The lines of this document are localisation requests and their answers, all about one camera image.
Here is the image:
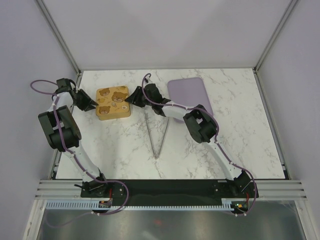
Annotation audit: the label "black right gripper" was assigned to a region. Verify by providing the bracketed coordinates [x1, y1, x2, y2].
[125, 87, 153, 109]

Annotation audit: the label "gold chocolate box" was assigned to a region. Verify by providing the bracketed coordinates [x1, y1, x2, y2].
[96, 110, 131, 121]

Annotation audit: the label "steel tray lid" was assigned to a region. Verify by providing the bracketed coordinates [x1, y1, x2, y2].
[95, 85, 131, 112]

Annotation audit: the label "steel slotted tongs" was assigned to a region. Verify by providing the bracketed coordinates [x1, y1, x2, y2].
[144, 110, 170, 160]

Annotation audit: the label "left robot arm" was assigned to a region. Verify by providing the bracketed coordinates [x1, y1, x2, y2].
[38, 78, 110, 197]

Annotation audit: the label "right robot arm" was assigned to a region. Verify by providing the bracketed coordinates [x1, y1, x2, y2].
[125, 83, 258, 198]

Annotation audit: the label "lilac plastic tray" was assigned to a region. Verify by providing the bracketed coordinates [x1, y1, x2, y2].
[167, 77, 214, 116]

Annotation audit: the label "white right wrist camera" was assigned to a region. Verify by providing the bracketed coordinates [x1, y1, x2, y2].
[143, 76, 151, 84]

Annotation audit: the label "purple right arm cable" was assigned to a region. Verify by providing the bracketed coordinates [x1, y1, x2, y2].
[141, 72, 258, 216]

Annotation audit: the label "left aluminium corner post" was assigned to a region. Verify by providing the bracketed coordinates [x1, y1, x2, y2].
[34, 0, 82, 76]

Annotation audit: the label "aluminium corner post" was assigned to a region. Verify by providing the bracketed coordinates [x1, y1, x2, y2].
[34, 0, 82, 76]
[252, 0, 300, 73]

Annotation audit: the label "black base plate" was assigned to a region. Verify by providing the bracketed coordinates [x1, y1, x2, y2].
[80, 179, 253, 205]

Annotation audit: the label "aluminium frame rail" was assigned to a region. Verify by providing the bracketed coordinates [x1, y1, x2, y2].
[35, 179, 82, 200]

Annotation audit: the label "white slotted cable duct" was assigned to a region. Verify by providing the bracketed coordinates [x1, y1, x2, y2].
[45, 200, 234, 211]

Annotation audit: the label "right aluminium corner post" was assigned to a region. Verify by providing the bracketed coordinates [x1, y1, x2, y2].
[252, 0, 300, 73]

